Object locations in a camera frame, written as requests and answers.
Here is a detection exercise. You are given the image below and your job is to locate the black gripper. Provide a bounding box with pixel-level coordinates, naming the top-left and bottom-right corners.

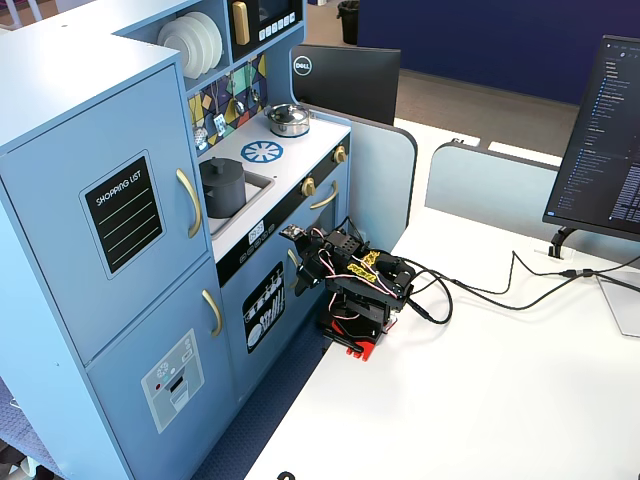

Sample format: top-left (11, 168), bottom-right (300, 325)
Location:
top-left (294, 235), bottom-right (333, 298)

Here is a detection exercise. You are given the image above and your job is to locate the gray pot lid with knob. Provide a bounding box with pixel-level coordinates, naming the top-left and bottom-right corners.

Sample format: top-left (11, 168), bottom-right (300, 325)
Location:
top-left (199, 156), bottom-right (247, 190)

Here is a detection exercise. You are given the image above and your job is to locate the red and black robot base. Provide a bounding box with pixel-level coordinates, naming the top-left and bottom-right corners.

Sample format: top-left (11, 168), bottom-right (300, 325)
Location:
top-left (319, 297), bottom-right (401, 364)

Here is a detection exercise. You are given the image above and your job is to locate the shiny steel pot lid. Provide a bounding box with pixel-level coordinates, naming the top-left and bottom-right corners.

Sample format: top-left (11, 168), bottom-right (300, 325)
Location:
top-left (264, 103), bottom-right (309, 125)

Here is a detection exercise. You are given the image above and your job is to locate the gray cylindrical pot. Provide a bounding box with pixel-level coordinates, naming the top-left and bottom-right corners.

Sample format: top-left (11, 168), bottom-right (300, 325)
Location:
top-left (199, 168), bottom-right (248, 220)

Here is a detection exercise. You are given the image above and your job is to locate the shiny steel toy pot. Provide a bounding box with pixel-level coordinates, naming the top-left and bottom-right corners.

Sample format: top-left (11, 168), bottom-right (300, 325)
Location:
top-left (266, 112), bottom-right (311, 138)

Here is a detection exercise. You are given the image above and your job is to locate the metal slotted toy spatula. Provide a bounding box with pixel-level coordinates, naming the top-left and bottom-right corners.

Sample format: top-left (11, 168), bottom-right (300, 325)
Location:
top-left (211, 82), bottom-right (228, 137)

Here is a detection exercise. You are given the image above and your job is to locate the metal toy skimmer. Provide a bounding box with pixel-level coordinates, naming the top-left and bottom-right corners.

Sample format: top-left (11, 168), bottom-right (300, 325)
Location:
top-left (191, 97), bottom-right (209, 151)

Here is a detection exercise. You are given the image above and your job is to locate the metal toy ladle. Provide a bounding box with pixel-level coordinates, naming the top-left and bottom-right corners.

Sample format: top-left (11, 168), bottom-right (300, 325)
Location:
top-left (228, 71), bottom-right (248, 116)

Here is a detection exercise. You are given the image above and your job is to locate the small metal toy spoon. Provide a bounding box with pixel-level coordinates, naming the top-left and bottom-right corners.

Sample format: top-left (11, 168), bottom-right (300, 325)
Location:
top-left (245, 59), bottom-right (262, 104)

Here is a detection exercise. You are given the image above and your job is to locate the black shopping list board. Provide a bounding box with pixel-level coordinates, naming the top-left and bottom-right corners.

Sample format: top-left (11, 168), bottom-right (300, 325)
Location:
top-left (78, 149), bottom-right (168, 281)

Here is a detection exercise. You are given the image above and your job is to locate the black Dell monitor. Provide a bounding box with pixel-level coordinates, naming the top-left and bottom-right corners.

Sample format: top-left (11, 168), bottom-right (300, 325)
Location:
top-left (290, 43), bottom-right (402, 127)

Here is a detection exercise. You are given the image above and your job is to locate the black toy microwave door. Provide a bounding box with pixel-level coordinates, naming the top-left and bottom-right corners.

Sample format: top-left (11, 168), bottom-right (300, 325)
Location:
top-left (227, 0), bottom-right (306, 64)

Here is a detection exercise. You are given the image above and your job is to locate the white toy plate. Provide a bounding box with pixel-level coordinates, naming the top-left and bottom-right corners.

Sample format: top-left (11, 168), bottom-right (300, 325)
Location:
top-left (157, 18), bottom-right (202, 79)
top-left (174, 14), bottom-right (215, 72)
top-left (185, 10), bottom-right (224, 69)

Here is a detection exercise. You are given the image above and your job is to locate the black trash bin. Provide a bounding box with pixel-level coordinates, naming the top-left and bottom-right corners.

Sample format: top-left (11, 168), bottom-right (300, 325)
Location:
top-left (336, 0), bottom-right (361, 47)

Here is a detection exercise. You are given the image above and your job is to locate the blue wooden toy kitchen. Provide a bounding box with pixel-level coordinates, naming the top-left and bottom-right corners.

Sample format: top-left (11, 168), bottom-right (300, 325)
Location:
top-left (0, 0), bottom-right (354, 480)

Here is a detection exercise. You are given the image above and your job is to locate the monitor with lit dark screen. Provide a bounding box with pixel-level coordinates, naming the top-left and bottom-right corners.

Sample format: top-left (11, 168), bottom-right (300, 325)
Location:
top-left (541, 34), bottom-right (640, 243)

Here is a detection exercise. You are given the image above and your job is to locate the gold dishwasher door handle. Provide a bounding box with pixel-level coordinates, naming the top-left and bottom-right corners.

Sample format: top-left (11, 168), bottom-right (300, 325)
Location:
top-left (286, 248), bottom-right (301, 291)

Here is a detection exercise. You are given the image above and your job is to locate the gold oven door handle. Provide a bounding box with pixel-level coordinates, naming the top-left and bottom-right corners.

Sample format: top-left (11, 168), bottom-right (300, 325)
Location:
top-left (309, 180), bottom-right (341, 211)

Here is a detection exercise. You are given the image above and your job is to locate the gold freezer door handle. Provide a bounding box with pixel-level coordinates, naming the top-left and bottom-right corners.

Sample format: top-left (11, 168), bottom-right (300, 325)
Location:
top-left (201, 288), bottom-right (224, 339)

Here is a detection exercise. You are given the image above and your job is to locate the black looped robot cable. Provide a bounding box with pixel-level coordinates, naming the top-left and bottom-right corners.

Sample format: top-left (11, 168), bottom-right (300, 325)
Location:
top-left (402, 269), bottom-right (455, 326)

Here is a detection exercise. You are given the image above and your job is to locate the gold fridge door handle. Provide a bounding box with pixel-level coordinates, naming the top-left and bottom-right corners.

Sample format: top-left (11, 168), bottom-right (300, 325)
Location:
top-left (175, 167), bottom-right (203, 240)

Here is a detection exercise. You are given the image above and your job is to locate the long black desk cable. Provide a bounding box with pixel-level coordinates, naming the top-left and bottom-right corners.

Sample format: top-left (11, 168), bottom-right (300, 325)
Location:
top-left (399, 248), bottom-right (640, 312)

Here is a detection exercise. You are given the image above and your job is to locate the gold microwave handle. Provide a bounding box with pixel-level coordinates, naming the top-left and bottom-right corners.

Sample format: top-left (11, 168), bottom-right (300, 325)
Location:
top-left (231, 0), bottom-right (252, 47)

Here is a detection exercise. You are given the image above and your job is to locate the silver monitor base plate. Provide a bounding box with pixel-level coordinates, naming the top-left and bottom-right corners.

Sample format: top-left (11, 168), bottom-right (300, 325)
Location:
top-left (596, 276), bottom-right (640, 339)

